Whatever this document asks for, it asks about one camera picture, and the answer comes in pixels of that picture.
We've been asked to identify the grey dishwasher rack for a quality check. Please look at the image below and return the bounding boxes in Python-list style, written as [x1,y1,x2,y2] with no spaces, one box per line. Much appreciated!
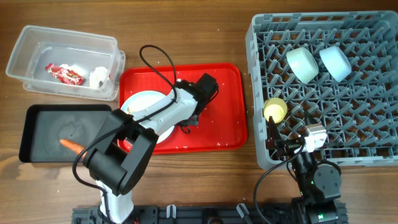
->
[245,11,397,169]

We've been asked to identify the light blue bowl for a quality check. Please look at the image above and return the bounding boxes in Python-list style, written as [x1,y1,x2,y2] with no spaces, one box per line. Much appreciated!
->
[320,46,352,82]

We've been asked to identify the green bowl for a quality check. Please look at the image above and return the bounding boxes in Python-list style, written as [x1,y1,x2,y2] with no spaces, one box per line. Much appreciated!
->
[286,47,318,84]

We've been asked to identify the yellow plastic cup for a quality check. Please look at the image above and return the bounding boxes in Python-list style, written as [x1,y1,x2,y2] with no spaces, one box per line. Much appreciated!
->
[263,98,287,124]

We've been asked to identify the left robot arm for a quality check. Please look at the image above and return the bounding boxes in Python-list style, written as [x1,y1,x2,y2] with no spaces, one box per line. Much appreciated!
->
[72,73,218,223]

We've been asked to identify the light blue plate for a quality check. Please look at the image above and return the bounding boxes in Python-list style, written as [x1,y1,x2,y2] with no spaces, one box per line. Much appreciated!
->
[121,90,174,144]

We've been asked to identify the red serving tray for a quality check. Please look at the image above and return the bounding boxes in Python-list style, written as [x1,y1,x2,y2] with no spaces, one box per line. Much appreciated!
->
[119,63,248,155]

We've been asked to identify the black rectangular tray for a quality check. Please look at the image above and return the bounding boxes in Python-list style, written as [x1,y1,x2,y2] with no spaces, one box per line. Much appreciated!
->
[19,105,111,163]

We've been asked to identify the clear plastic bin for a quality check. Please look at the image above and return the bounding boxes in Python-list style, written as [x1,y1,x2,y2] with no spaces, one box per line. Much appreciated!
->
[6,26,126,101]

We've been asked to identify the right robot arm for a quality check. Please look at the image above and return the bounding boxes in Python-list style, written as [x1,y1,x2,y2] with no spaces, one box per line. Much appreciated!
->
[266,112,341,223]

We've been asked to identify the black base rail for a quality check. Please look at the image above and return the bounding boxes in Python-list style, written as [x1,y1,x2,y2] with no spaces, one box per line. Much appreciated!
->
[71,202,348,224]

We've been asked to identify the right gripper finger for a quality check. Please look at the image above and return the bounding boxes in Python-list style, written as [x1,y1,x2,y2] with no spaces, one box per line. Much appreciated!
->
[304,111,316,128]
[267,116,281,143]

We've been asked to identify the red snack wrapper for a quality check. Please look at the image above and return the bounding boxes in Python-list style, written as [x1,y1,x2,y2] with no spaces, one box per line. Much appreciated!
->
[45,63,85,86]

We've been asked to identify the orange carrot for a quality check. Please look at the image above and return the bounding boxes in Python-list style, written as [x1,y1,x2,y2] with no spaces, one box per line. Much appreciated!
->
[60,139,85,154]

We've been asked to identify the white tissue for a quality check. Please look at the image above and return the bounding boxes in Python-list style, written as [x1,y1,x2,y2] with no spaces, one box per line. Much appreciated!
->
[89,67,108,88]

